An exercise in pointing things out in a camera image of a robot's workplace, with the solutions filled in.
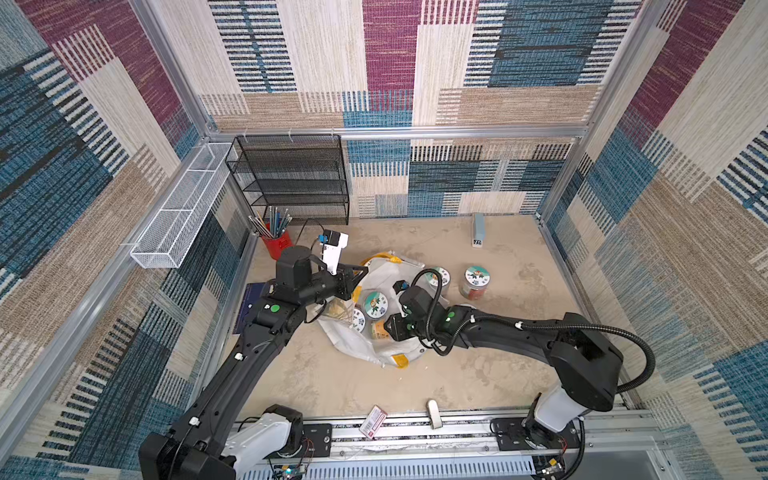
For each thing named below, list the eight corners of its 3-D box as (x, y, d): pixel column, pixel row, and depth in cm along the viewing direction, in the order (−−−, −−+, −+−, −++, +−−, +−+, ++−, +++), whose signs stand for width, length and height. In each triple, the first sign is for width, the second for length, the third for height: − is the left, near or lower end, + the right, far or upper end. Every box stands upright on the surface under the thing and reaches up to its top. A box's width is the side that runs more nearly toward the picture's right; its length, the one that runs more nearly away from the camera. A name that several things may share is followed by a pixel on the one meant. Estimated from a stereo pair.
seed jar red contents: (462, 300, 100) (467, 285, 93) (458, 281, 105) (463, 265, 98) (485, 300, 100) (492, 285, 93) (481, 281, 105) (487, 265, 98)
